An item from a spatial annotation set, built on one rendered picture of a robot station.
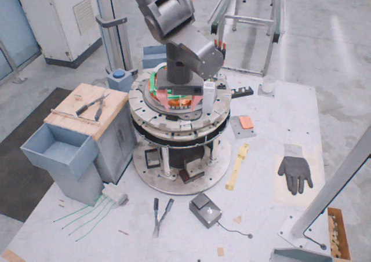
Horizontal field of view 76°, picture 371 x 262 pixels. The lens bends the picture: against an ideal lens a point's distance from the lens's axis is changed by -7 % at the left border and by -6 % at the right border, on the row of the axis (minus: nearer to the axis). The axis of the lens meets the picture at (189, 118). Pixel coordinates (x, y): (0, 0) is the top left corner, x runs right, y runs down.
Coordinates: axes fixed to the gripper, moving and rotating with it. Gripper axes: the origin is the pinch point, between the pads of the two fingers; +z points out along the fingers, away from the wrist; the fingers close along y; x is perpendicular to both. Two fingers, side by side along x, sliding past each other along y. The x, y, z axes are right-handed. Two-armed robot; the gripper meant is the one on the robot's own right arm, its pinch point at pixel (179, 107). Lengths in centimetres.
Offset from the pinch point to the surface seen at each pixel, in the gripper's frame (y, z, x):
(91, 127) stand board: -25.6, 11.2, 4.2
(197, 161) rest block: 6.3, 30.5, 6.1
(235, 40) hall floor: 75, 112, 260
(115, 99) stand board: -20.5, 10.9, 16.1
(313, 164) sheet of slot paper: 53, 37, 8
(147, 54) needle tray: -14, 14, 51
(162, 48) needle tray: -7, 12, 51
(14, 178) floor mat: -124, 119, 55
